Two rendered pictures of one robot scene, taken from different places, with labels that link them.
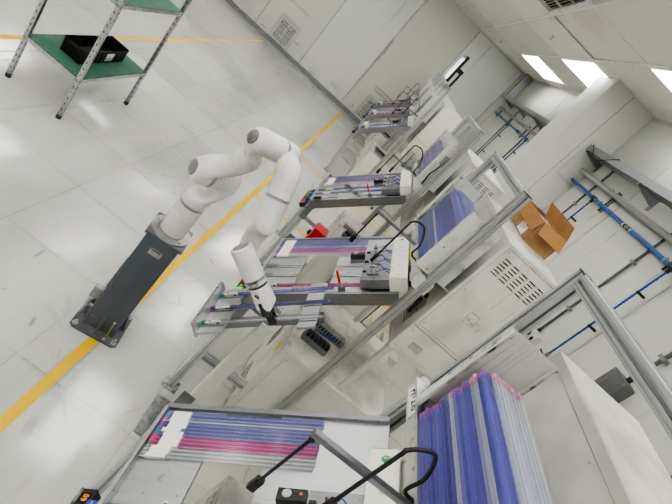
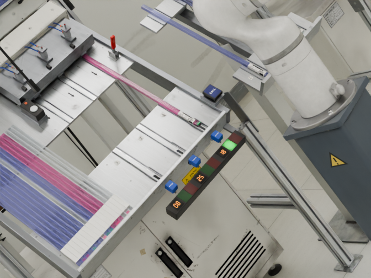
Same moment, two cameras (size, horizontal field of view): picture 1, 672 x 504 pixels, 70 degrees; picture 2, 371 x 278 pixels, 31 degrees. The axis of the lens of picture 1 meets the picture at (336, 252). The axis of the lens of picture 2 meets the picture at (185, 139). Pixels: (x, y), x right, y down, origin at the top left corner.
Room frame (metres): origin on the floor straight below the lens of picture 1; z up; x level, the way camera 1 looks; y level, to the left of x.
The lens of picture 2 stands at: (2.59, 2.04, 1.35)
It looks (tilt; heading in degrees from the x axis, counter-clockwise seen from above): 17 degrees down; 254
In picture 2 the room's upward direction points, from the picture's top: 39 degrees counter-clockwise
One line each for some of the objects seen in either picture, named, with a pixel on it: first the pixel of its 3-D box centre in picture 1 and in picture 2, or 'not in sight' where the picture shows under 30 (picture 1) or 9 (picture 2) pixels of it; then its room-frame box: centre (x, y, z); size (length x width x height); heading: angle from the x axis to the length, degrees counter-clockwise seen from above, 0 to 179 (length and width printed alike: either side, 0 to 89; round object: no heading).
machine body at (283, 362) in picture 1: (309, 377); (146, 265); (2.33, -0.41, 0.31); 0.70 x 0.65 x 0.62; 10
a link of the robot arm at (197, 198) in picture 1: (212, 187); (243, 17); (1.87, 0.59, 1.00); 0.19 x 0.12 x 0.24; 141
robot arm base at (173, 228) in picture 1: (181, 217); (303, 78); (1.84, 0.61, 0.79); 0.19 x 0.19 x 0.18
